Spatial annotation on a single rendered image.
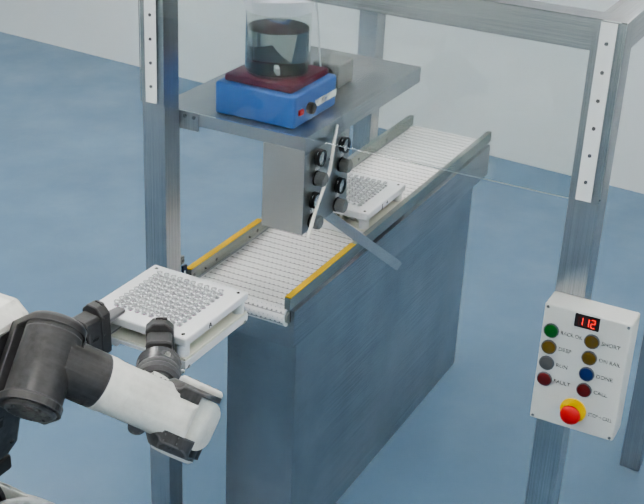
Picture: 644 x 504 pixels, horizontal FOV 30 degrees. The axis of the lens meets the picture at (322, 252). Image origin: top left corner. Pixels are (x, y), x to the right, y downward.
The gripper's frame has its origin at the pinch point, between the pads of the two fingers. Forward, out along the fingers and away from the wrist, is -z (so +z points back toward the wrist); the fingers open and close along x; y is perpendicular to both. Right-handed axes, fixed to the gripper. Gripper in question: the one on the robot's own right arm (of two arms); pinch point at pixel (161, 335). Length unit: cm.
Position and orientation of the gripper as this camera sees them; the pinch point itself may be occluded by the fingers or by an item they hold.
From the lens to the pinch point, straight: 248.7
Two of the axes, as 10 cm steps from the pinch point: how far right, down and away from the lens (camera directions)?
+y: 10.0, -0.1, 0.8
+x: -0.3, 8.9, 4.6
